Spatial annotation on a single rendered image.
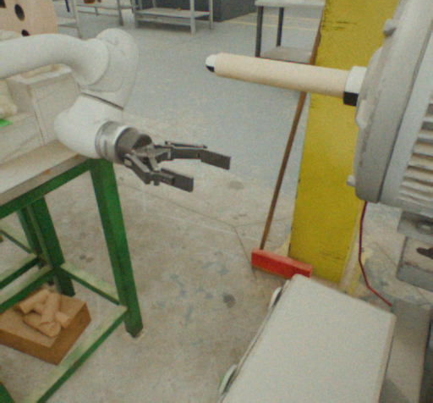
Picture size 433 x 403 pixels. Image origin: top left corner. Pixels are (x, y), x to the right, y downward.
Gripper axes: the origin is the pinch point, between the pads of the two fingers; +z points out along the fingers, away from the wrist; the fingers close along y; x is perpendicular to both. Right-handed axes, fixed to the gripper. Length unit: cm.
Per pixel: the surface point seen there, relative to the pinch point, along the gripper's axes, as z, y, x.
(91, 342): -45, -5, -81
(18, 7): -60, -4, 25
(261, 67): 13.0, 10.0, 22.0
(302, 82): 18.8, 10.2, 21.0
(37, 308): -76, -5, -83
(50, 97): -55, -6, 4
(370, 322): 33.9, 27.6, 5.1
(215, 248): -45, -89, -90
